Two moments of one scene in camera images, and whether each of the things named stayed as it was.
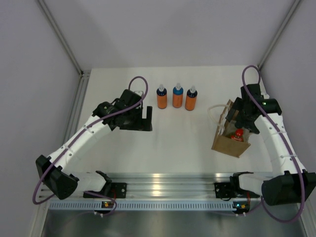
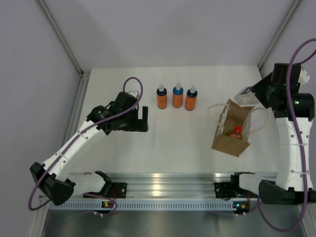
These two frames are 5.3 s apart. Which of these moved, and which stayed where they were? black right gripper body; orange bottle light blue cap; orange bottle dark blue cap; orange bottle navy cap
Moved: black right gripper body
Stayed: orange bottle light blue cap; orange bottle navy cap; orange bottle dark blue cap
